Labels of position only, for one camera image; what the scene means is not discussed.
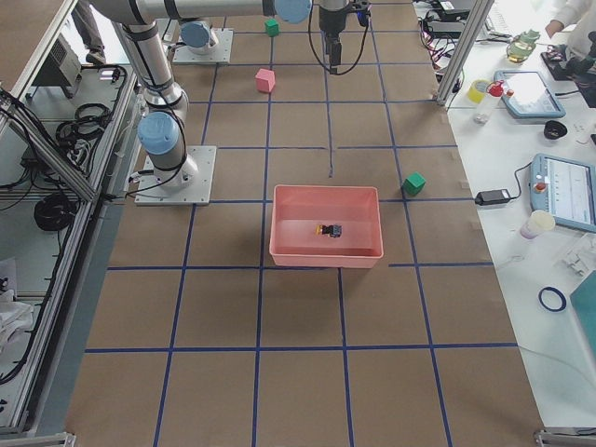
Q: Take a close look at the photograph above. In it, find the black power adapter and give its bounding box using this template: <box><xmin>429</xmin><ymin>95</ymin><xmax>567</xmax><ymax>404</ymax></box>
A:
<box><xmin>474</xmin><ymin>189</ymin><xmax>512</xmax><ymax>206</ymax></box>

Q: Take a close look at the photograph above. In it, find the aluminium frame post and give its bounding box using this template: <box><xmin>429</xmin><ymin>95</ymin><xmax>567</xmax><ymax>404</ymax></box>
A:
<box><xmin>435</xmin><ymin>0</ymin><xmax>494</xmax><ymax>105</ymax></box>

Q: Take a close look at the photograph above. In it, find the yellow push button switch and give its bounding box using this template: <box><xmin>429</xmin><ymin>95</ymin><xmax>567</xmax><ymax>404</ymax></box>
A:
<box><xmin>316</xmin><ymin>224</ymin><xmax>343</xmax><ymax>238</ymax></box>

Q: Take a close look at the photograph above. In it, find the teach pendant tablet far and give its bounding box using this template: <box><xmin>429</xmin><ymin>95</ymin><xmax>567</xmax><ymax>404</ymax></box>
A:
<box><xmin>494</xmin><ymin>70</ymin><xmax>566</xmax><ymax>120</ymax></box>

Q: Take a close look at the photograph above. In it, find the blue tape ring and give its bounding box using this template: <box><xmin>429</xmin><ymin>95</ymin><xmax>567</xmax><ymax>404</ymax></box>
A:
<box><xmin>538</xmin><ymin>287</ymin><xmax>567</xmax><ymax>313</ymax></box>

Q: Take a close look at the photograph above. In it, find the pink foam cube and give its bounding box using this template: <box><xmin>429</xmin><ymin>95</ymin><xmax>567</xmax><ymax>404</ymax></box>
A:
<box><xmin>254</xmin><ymin>68</ymin><xmax>276</xmax><ymax>94</ymax></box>

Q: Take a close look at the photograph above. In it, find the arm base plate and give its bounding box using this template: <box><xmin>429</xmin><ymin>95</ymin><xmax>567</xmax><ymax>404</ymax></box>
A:
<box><xmin>134</xmin><ymin>145</ymin><xmax>217</xmax><ymax>206</ymax></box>
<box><xmin>172</xmin><ymin>23</ymin><xmax>234</xmax><ymax>65</ymax></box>

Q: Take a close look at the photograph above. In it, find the white paper cup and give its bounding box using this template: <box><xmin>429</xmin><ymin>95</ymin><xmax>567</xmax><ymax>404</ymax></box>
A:
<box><xmin>520</xmin><ymin>210</ymin><xmax>556</xmax><ymax>239</ymax></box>

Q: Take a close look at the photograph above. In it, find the pink plastic bin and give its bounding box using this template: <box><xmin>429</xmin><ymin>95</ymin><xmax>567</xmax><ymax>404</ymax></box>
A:
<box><xmin>269</xmin><ymin>184</ymin><xmax>384</xmax><ymax>268</ymax></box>

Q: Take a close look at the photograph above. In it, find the teach pendant tablet near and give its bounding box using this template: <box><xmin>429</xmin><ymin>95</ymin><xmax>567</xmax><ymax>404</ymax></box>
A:
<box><xmin>529</xmin><ymin>154</ymin><xmax>595</xmax><ymax>233</ymax></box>

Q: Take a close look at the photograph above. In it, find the teach pendant tablet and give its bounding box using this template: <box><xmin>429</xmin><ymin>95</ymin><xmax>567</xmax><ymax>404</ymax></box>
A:
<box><xmin>529</xmin><ymin>154</ymin><xmax>595</xmax><ymax>233</ymax></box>
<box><xmin>494</xmin><ymin>70</ymin><xmax>566</xmax><ymax>120</ymax></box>

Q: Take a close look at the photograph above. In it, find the green foam cube near bin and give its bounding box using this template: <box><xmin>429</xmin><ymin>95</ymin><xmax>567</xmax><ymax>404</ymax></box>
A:
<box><xmin>401</xmin><ymin>171</ymin><xmax>427</xmax><ymax>196</ymax></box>

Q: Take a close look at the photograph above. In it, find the yellow tape roll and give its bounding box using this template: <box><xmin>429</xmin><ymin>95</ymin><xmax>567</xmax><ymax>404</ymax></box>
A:
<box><xmin>467</xmin><ymin>79</ymin><xmax>491</xmax><ymax>104</ymax></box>

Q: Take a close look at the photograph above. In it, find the clear spray bottle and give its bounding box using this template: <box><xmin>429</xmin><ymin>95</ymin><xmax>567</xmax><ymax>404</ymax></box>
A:
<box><xmin>473</xmin><ymin>80</ymin><xmax>504</xmax><ymax>125</ymax></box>

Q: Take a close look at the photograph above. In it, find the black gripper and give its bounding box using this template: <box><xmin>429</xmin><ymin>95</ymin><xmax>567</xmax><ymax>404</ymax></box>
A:
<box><xmin>318</xmin><ymin>0</ymin><xmax>371</xmax><ymax>68</ymax></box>

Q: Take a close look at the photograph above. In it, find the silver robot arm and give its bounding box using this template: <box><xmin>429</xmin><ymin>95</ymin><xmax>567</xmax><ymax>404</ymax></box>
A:
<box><xmin>92</xmin><ymin>1</ymin><xmax>371</xmax><ymax>123</ymax></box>

